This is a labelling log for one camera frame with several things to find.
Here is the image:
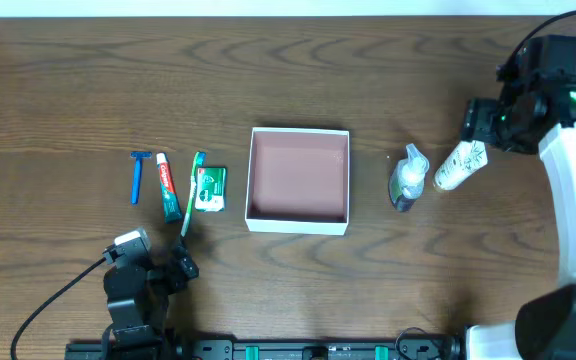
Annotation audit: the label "white leaf-print tube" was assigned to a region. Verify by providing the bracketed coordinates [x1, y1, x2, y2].
[433, 140, 488, 191]

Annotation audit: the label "blue disposable razor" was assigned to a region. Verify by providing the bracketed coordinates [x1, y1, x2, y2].
[130, 151, 152, 205]

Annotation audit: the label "clear pump spray bottle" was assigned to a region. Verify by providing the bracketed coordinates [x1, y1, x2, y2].
[388, 144, 429, 212]

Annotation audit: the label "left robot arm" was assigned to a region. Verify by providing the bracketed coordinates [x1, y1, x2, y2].
[104, 229, 199, 350]

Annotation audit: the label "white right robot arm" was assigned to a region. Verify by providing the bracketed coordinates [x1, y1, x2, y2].
[461, 35, 576, 359]

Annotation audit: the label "red green toothpaste tube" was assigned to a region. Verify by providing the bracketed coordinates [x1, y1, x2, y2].
[156, 152, 183, 223]

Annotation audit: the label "green soap packet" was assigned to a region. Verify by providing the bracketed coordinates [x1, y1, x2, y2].
[194, 167, 227, 212]

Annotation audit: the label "green white toothbrush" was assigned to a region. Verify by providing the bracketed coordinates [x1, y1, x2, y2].
[180, 152, 206, 238]

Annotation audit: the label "white box pink interior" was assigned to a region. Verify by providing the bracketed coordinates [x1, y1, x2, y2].
[244, 127, 350, 236]

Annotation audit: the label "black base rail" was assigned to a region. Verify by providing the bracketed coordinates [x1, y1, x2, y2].
[64, 335, 466, 360]

